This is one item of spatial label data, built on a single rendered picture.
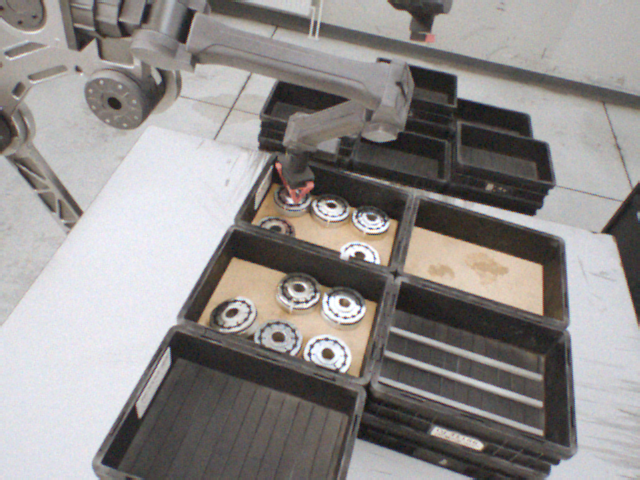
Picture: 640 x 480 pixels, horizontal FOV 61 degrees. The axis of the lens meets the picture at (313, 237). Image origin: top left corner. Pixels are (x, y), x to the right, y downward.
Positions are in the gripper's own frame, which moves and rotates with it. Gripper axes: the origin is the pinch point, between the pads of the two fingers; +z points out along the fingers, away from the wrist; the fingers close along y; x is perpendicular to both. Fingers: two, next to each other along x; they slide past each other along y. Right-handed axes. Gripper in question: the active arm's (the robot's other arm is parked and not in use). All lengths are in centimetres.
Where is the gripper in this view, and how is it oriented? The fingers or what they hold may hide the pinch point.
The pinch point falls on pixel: (292, 192)
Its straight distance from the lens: 147.0
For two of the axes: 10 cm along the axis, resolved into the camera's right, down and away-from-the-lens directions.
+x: -9.1, 2.1, -3.5
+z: -1.3, 6.6, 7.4
